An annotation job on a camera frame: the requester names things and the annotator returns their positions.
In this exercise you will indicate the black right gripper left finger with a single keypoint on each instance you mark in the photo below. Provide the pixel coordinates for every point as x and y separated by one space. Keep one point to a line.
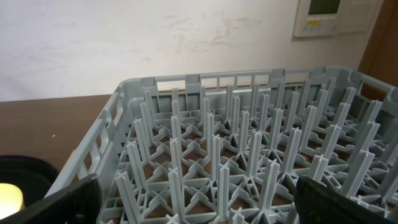
79 202

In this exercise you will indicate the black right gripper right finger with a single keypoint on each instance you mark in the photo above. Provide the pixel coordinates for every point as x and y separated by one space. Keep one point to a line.
317 204

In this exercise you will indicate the grey dishwasher rack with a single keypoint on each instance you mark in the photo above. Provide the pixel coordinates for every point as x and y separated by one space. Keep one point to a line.
230 147

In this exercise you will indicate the round black serving tray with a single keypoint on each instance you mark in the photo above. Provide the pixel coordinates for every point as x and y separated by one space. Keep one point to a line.
32 175

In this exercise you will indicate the yellow bowl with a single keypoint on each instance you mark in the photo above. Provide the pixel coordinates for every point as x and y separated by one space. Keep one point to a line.
12 200

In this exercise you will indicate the wall control panel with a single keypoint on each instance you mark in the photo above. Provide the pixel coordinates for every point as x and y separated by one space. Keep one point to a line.
330 17

